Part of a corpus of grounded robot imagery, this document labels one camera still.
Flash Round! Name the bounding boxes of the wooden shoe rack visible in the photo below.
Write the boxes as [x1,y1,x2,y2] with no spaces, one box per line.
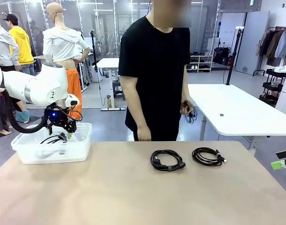
[189,51,214,73]

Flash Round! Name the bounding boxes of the black pole with white camera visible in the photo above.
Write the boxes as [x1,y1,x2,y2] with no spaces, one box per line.
[226,26,244,86]

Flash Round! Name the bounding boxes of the person in black T-shirt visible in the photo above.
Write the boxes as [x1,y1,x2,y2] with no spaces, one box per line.
[118,0,192,142]

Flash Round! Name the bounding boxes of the mannequin with black trousers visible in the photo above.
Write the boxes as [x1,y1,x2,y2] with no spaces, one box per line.
[0,11,25,138]

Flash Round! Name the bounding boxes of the black bags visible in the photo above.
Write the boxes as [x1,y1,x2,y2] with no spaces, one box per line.
[214,46,234,66]

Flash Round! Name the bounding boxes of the person's right hand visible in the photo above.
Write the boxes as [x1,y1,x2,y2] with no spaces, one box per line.
[136,126,152,142]

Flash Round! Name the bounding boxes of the black power cable angled plug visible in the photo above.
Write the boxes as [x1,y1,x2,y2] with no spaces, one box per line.
[150,149,187,173]

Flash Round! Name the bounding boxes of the grey partition panel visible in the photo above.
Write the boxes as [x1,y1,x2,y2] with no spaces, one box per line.
[235,11,271,75]

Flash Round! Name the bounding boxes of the thin black USB cable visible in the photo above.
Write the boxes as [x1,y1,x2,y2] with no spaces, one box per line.
[191,147,228,167]

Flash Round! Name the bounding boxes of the black power cable round plug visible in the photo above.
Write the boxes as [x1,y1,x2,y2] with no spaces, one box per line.
[39,132,69,145]

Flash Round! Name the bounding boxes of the person's left forearm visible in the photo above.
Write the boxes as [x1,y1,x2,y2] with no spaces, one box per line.
[181,77,191,102]

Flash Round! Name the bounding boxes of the white table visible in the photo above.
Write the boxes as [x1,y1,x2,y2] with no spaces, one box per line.
[187,83,286,155]

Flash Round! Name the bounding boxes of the black step stool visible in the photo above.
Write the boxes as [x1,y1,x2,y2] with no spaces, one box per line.
[112,79,126,100]

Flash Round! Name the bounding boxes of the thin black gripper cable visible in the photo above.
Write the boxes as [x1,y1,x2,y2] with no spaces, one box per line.
[67,108,83,123]

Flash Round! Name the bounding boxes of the person in yellow hoodie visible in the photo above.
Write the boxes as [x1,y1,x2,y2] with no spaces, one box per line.
[2,14,37,77]

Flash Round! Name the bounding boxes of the white standing desk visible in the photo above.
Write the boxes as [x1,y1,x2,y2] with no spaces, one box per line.
[95,57,127,112]

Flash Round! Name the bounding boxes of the light grey jacket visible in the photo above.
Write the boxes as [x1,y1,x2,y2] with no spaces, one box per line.
[274,30,286,59]

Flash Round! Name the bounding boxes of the black utility cart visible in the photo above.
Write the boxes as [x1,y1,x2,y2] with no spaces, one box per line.
[259,68,286,106]

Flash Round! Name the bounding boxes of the black tripod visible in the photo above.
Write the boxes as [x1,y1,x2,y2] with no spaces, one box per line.
[90,29,102,83]

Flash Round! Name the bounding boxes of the brown coat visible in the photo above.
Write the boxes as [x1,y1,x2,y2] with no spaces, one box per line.
[265,30,283,59]

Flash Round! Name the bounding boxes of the black clothes rack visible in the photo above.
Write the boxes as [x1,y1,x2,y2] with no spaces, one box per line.
[252,26,286,77]

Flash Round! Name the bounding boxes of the clear plastic storage bin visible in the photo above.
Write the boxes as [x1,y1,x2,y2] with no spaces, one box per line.
[11,122,92,165]

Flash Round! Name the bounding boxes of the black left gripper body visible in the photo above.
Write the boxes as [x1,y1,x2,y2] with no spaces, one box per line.
[45,105,71,125]

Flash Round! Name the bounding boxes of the mannequin with orange trousers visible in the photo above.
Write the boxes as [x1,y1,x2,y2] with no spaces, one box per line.
[42,2,91,113]

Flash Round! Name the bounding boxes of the person's right forearm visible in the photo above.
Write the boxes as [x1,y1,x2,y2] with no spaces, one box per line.
[123,93,149,129]

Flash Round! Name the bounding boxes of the person's left hand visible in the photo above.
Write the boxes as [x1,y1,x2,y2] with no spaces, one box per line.
[181,99,194,116]

